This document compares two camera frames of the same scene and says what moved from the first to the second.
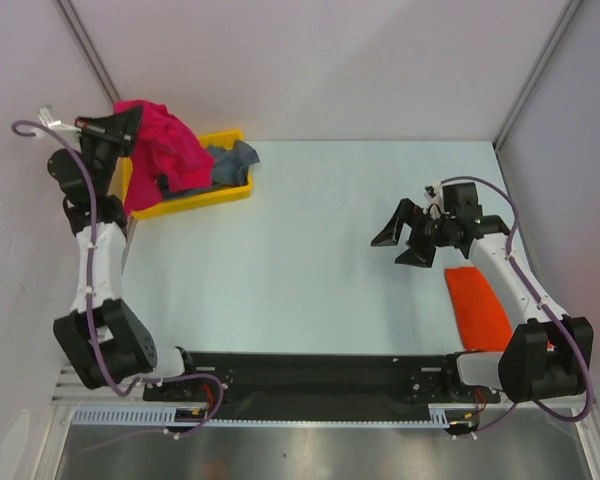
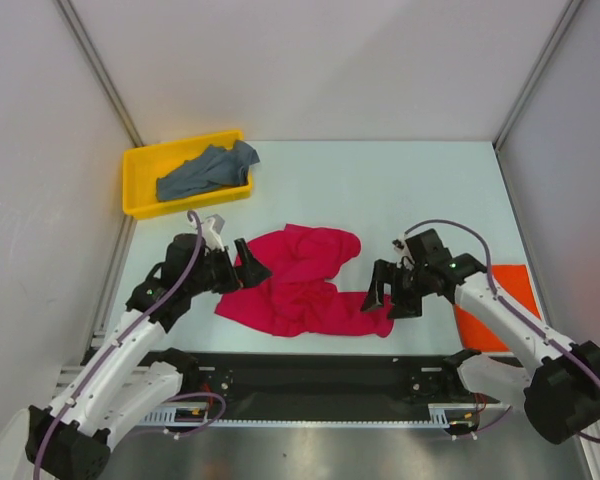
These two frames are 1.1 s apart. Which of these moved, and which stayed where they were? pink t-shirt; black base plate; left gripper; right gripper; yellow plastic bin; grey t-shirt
Moved: left gripper; pink t-shirt; right gripper
Stayed: yellow plastic bin; black base plate; grey t-shirt
